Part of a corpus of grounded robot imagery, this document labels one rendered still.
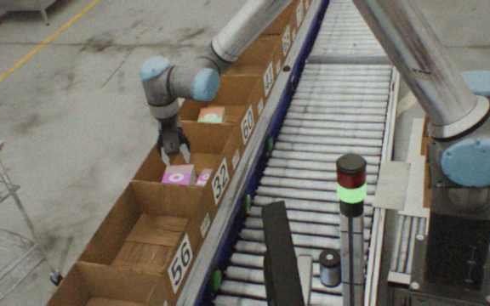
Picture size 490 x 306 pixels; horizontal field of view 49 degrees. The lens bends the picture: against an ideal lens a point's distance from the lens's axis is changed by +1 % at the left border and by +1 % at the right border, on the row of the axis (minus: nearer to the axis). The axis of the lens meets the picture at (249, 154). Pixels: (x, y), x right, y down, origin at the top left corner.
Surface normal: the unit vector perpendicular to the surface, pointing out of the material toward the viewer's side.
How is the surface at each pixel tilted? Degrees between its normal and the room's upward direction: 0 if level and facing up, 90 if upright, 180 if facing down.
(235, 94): 89
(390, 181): 0
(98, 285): 90
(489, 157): 93
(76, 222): 0
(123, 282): 89
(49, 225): 0
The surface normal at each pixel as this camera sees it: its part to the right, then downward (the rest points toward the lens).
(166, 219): -0.12, -0.80
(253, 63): -0.26, 0.59
